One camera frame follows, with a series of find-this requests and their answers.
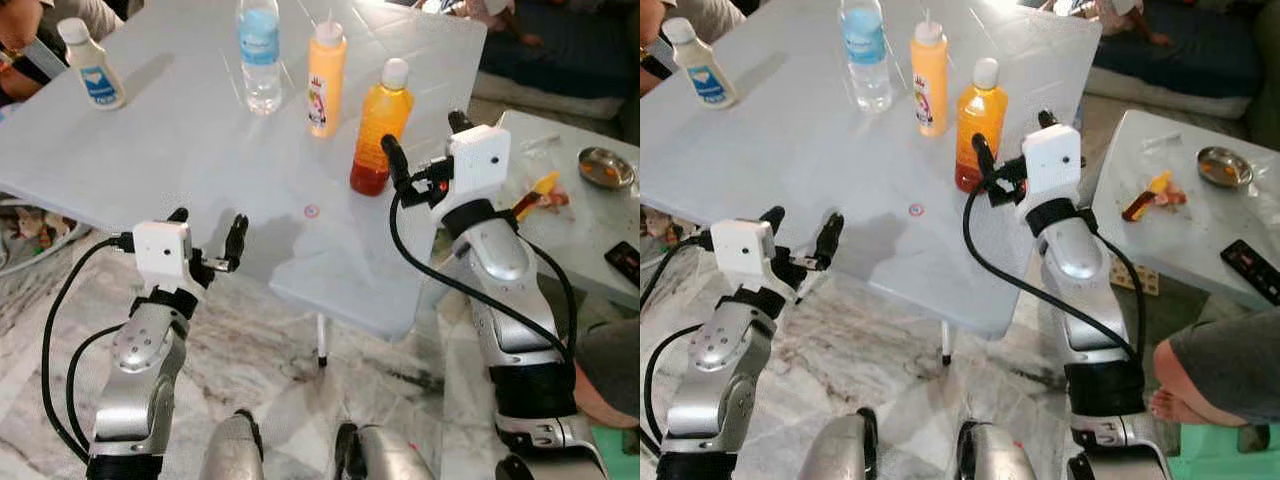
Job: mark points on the yellow and red snack wrapper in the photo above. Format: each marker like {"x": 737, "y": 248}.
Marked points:
{"x": 1150, "y": 197}
{"x": 540, "y": 192}

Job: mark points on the yellow squeeze sauce bottle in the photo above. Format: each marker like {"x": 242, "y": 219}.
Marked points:
{"x": 929, "y": 80}
{"x": 327, "y": 80}

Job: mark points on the black remote control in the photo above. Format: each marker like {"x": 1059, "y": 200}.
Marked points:
{"x": 625, "y": 264}
{"x": 1250, "y": 270}

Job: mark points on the green plastic stool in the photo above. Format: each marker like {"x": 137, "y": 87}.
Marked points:
{"x": 622, "y": 455}
{"x": 1230, "y": 458}

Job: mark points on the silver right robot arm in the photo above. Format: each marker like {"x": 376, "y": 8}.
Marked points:
{"x": 1075, "y": 260}
{"x": 500, "y": 260}

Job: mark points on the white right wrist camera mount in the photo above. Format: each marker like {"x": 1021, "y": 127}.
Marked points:
{"x": 478, "y": 160}
{"x": 1052, "y": 160}

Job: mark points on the clear water bottle blue label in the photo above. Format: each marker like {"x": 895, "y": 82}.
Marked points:
{"x": 866, "y": 45}
{"x": 259, "y": 50}

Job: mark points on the silver right robot leg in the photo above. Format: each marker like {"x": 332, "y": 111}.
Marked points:
{"x": 390, "y": 458}
{"x": 1000, "y": 458}

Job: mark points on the grey folding table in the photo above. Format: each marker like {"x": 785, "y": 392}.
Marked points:
{"x": 820, "y": 170}
{"x": 200, "y": 180}

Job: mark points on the orange juice bottle white cap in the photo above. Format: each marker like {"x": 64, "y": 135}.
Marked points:
{"x": 380, "y": 120}
{"x": 980, "y": 115}

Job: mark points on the small child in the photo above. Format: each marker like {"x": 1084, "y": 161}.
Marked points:
{"x": 500, "y": 15}
{"x": 1120, "y": 15}

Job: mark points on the dark blue sofa cushion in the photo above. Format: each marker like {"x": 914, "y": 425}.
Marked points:
{"x": 1180, "y": 55}
{"x": 570, "y": 50}

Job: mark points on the person in grey shorts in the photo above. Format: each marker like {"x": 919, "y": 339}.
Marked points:
{"x": 612, "y": 360}
{"x": 1230, "y": 360}

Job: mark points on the round metal bowl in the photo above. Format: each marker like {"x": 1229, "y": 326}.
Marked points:
{"x": 1224, "y": 167}
{"x": 606, "y": 168}

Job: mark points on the white bottle blue label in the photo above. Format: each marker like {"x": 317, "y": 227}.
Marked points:
{"x": 708, "y": 80}
{"x": 98, "y": 80}

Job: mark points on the white basket with colourful items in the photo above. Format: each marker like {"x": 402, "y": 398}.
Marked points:
{"x": 665, "y": 228}
{"x": 30, "y": 240}

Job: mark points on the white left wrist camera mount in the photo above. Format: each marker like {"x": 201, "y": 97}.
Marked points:
{"x": 745, "y": 250}
{"x": 160, "y": 250}

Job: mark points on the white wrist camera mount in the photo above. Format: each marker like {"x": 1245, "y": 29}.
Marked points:
{"x": 160, "y": 250}
{"x": 745, "y": 250}
{"x": 1052, "y": 160}
{"x": 478, "y": 160}

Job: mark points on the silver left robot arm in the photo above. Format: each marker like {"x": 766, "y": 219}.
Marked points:
{"x": 140, "y": 370}
{"x": 715, "y": 370}

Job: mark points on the beige patterned floor mat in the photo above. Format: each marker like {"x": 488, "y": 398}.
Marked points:
{"x": 1140, "y": 280}

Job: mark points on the small white plastic table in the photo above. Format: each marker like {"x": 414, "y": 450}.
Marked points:
{"x": 1190, "y": 235}
{"x": 590, "y": 225}

